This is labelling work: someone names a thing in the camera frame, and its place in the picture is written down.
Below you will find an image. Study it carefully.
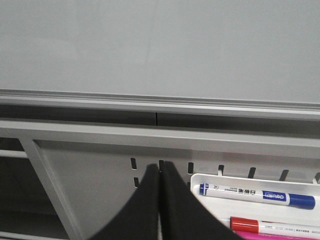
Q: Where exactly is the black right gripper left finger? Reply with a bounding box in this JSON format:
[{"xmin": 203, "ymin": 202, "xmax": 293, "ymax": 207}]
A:
[{"xmin": 91, "ymin": 164, "xmax": 160, "ymax": 240}]

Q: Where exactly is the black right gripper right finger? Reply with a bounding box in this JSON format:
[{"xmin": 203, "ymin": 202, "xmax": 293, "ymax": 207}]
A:
[{"xmin": 159, "ymin": 161, "xmax": 241, "ymax": 240}]

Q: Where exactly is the red capped whiteboard marker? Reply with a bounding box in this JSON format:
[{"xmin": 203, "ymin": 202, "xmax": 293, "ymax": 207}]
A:
[{"xmin": 230, "ymin": 216, "xmax": 320, "ymax": 240}]

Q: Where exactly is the pink whiteboard marker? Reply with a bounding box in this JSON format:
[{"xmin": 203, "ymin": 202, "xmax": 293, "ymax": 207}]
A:
[{"xmin": 234, "ymin": 231, "xmax": 313, "ymax": 240}]

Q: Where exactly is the blue capped whiteboard marker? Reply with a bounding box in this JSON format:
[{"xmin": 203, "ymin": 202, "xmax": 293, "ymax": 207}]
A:
[{"xmin": 199, "ymin": 183, "xmax": 316, "ymax": 210}]

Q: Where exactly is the white plastic upper marker tray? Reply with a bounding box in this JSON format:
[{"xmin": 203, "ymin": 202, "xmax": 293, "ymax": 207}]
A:
[{"xmin": 190, "ymin": 173, "xmax": 320, "ymax": 240}]

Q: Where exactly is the white metal pegboard stand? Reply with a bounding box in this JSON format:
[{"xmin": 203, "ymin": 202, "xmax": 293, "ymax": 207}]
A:
[{"xmin": 0, "ymin": 120, "xmax": 320, "ymax": 240}]

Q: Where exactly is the white whiteboard with aluminium frame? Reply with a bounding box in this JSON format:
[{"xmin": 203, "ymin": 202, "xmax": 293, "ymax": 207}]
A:
[{"xmin": 0, "ymin": 0, "xmax": 320, "ymax": 121}]

